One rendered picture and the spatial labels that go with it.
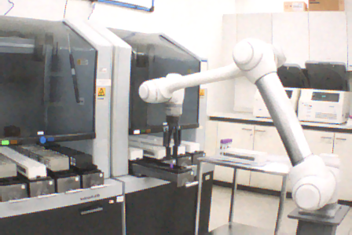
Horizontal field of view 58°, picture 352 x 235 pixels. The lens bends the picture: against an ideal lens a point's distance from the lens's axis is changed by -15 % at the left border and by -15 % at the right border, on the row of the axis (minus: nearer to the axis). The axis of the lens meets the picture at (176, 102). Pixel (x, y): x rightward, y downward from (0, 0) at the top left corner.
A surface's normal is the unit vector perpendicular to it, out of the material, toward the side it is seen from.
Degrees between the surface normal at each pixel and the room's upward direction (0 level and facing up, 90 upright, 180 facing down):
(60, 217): 90
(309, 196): 95
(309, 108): 90
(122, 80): 90
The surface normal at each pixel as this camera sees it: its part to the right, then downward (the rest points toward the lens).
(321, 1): -0.65, 0.02
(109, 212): 0.77, 0.07
